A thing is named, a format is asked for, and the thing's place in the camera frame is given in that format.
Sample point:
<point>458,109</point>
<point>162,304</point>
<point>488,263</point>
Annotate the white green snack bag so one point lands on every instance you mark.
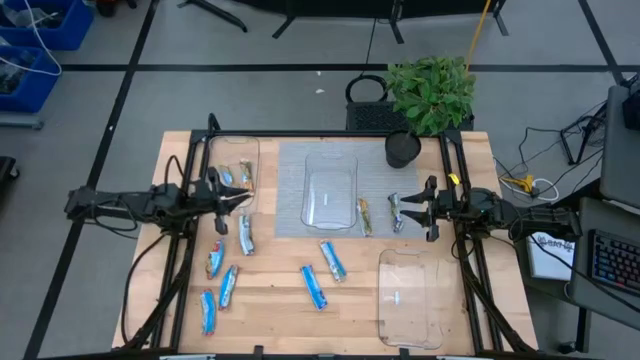
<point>313,287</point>

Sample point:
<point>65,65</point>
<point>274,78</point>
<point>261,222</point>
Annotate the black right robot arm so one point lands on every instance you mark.
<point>525,217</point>

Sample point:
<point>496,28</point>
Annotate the black computer monitor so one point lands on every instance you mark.
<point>632,105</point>

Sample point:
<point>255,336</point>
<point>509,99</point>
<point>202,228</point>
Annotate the white paper sheet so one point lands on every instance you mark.
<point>550,260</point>

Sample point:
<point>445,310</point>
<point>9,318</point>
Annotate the grey woven placemat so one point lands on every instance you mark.
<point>290,200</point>

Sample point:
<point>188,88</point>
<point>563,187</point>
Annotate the blue red granola bar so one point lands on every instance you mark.
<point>215,259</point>
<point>208,312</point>
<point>228,287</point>

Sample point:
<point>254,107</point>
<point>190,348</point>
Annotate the grey dolly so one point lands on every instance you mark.
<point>20,121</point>

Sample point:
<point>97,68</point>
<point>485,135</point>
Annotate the black mesh box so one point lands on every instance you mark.
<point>370,117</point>

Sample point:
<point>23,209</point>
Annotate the blue green granola bar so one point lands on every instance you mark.
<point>395,212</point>
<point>333,261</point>
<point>246,235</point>

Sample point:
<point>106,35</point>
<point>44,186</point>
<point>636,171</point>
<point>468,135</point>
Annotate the blue storage bin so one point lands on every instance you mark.
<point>35,85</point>
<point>70,25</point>

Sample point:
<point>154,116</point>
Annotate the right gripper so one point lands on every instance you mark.
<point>442,207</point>

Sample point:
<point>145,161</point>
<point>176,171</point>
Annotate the yellow power plug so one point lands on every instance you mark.
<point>517,184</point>

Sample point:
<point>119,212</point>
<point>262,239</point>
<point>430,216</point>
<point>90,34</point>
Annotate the black floor equipment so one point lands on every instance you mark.
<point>6,172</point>

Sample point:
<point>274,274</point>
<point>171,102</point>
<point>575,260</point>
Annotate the black clamp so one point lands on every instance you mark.
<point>257,352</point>
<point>404,353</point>

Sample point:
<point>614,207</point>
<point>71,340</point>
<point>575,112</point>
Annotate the black keyboard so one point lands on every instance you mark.
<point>617,262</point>

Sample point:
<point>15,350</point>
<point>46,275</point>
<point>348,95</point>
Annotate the yellow tag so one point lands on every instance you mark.
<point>453,178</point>

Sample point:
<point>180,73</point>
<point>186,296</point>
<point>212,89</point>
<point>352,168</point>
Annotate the black aluminium frame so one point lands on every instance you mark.
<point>320,134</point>

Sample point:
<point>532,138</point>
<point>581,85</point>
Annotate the black loop bracket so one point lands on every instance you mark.
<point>214,122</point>

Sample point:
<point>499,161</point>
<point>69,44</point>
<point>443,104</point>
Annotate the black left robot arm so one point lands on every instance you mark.
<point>125,205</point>

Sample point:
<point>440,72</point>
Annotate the grey desk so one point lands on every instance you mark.
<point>615,215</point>
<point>617,150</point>

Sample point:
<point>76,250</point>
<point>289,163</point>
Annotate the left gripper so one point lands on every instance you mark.
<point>207,197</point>

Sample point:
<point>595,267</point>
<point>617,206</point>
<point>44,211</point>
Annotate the clear plastic bin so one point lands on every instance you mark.
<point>410,300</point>
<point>235,150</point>
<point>330,200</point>

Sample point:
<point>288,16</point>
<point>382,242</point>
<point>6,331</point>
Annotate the potted green plant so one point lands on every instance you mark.
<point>430,90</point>

